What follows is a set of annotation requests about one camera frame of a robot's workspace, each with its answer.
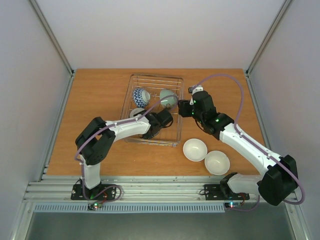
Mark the teal ceramic bowl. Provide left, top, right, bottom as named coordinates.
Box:
left=159, top=89, right=178, bottom=110

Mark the white bowl black outside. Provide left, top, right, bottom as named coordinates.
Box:
left=129, top=107, right=146, bottom=118

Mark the red patterned bowl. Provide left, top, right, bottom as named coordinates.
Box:
left=132, top=88, right=151, bottom=108

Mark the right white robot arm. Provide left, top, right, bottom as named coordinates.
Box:
left=177, top=90, right=299, bottom=206

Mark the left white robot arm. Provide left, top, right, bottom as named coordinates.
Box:
left=74, top=109, right=174, bottom=200

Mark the white bowl left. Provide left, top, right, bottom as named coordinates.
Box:
left=182, top=138, right=208, bottom=162

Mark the white bowl front right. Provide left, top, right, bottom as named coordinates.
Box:
left=204, top=150, right=230, bottom=176

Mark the left circuit board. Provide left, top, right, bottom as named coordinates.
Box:
left=87, top=202, right=103, bottom=211

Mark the circuit board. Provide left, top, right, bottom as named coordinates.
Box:
left=87, top=202, right=103, bottom=211
left=224, top=201, right=242, bottom=209

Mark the right circuit board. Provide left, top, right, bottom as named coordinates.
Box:
left=224, top=201, right=242, bottom=209

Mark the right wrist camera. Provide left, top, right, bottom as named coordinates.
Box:
left=188, top=85, right=204, bottom=95

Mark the metal wire dish rack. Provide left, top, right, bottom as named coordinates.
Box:
left=120, top=73, right=184, bottom=147

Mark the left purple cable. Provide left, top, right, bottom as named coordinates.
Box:
left=74, top=94, right=180, bottom=201

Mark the purple cable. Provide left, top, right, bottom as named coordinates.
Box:
left=74, top=94, right=180, bottom=201
left=191, top=73, right=307, bottom=212

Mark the grey slotted cable duct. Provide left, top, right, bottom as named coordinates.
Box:
left=33, top=202, right=225, bottom=214

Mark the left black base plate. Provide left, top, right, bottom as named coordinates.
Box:
left=70, top=183, right=117, bottom=201

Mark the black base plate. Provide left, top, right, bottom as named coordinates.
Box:
left=70, top=183, right=117, bottom=201
left=199, top=184, right=250, bottom=201

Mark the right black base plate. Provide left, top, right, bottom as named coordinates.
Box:
left=199, top=184, right=250, bottom=201

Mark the aluminium rail frame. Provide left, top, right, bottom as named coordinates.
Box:
left=22, top=174, right=298, bottom=204

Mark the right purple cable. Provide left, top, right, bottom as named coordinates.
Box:
left=191, top=73, right=307, bottom=212

